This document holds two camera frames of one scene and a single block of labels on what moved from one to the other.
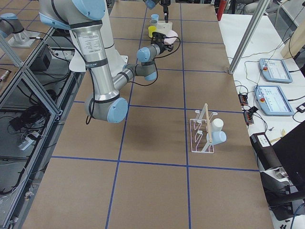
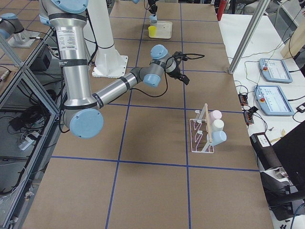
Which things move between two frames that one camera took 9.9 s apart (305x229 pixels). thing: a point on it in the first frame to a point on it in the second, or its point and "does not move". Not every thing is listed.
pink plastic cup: [169, 34] to [214, 115]
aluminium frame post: [259, 14] does not move
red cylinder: [222, 5] does not move
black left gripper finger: [166, 13] to [153, 10]
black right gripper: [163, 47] to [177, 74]
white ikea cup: [217, 125] does not move
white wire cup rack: [200, 128] does not move
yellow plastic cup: [151, 29] does not move
